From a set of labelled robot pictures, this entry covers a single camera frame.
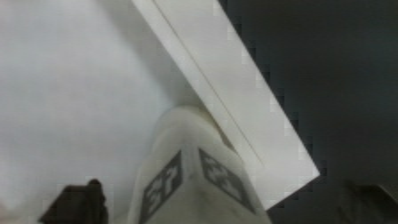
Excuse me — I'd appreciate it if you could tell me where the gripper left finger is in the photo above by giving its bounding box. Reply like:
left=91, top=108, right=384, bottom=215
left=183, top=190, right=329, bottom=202
left=39, top=179, right=108, bottom=224

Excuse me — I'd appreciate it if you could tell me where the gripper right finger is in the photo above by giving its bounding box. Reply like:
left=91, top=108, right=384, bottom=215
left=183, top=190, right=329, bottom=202
left=339, top=182, right=398, bottom=224

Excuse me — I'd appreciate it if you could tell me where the white leg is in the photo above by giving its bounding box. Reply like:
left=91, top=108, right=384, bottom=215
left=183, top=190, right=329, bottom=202
left=126, top=106, right=272, bottom=224

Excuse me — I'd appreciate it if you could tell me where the white square tabletop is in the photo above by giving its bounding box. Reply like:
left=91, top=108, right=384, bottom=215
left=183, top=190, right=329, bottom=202
left=0, top=0, right=320, bottom=224

